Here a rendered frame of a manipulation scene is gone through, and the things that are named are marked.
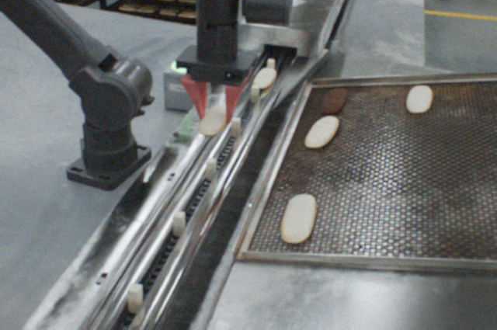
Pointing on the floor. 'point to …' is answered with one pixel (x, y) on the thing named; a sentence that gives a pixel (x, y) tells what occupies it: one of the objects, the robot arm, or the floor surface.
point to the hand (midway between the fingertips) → (216, 116)
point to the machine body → (383, 12)
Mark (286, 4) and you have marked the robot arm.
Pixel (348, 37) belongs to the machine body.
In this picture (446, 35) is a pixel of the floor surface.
